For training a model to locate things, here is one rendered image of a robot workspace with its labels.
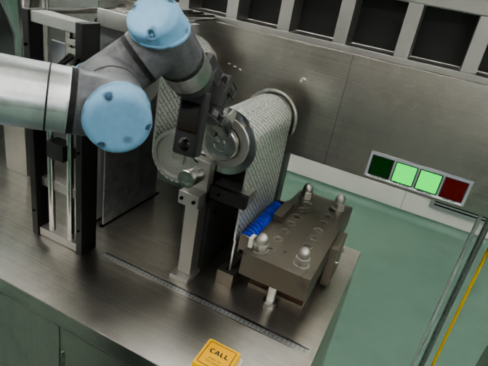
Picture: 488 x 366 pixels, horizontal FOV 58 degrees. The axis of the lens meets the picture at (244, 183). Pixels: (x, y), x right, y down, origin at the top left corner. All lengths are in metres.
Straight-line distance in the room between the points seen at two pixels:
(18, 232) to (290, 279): 0.69
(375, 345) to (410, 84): 1.60
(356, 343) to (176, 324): 1.56
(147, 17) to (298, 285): 0.62
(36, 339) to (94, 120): 0.78
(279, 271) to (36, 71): 0.65
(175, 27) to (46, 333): 0.78
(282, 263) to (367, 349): 1.50
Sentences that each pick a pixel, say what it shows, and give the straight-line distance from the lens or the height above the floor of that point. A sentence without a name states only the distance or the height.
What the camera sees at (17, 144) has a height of 1.00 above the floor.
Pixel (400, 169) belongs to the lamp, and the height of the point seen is 1.19.
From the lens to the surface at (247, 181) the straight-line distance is 0.97.
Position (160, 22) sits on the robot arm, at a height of 1.51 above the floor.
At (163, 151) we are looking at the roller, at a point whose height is 1.18.
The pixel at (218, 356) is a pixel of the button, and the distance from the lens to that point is 0.90.
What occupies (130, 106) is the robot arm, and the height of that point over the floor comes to 1.44.
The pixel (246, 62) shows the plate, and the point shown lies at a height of 1.36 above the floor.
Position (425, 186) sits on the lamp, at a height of 1.17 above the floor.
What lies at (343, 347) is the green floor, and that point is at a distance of 2.38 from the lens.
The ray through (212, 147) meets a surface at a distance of 0.94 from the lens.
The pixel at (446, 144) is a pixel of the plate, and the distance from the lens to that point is 1.17.
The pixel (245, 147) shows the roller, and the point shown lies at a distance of 0.92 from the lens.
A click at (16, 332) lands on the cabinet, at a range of 1.25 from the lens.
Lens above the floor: 1.59
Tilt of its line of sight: 26 degrees down
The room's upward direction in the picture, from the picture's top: 10 degrees clockwise
